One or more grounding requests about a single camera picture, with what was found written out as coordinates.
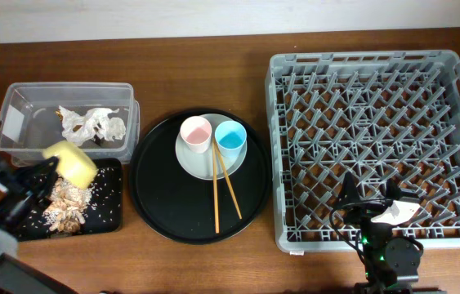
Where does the food scraps and rice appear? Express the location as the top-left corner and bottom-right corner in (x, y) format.
(43, 178), (92, 233)

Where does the yellow bowl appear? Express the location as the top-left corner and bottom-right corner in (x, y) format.
(42, 140), (97, 189)

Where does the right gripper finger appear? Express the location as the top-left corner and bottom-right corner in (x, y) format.
(384, 179), (403, 200)
(337, 171), (361, 204)

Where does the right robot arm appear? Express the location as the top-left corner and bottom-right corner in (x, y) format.
(328, 171), (424, 294)

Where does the white napkin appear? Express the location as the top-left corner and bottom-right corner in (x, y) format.
(56, 106), (127, 146)

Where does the grey dishwasher rack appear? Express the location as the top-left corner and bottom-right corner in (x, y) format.
(265, 50), (460, 255)

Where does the clear plastic waste bin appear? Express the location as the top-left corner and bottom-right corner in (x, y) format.
(0, 82), (141, 167)

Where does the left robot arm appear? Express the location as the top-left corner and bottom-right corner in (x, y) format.
(0, 157), (75, 293)

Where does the pale green plate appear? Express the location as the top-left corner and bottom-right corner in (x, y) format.
(175, 134), (248, 180)

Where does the black rectangular tray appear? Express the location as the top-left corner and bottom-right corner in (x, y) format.
(12, 158), (123, 242)

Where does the blue plastic cup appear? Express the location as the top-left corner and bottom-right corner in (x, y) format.
(215, 120), (247, 158)

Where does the round black serving tray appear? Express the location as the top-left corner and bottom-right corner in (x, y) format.
(128, 109), (272, 245)

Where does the wooden chopstick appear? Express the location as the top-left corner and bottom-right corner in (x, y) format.
(212, 139), (243, 220)
(212, 139), (220, 234)

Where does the brown snack wrapper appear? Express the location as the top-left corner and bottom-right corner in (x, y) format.
(55, 110), (104, 146)

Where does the pink plastic cup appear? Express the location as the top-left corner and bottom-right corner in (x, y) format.
(180, 116), (212, 154)

